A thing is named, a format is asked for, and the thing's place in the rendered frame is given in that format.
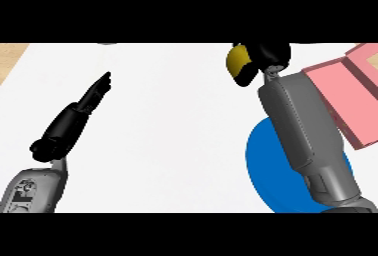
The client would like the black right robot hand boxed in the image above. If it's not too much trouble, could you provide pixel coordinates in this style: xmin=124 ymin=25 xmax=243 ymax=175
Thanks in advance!
xmin=232 ymin=42 xmax=292 ymax=88

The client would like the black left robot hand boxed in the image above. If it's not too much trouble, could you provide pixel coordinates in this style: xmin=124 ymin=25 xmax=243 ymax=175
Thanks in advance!
xmin=28 ymin=71 xmax=112 ymax=163

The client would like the yellow lemon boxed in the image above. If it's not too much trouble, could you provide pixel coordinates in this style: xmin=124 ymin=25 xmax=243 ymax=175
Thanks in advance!
xmin=224 ymin=44 xmax=254 ymax=77

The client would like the pink cardboard box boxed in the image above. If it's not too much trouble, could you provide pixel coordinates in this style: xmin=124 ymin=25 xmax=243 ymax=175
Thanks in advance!
xmin=300 ymin=42 xmax=378 ymax=151

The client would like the blue plate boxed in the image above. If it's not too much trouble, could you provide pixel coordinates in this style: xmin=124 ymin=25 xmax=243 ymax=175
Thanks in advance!
xmin=243 ymin=116 xmax=354 ymax=214

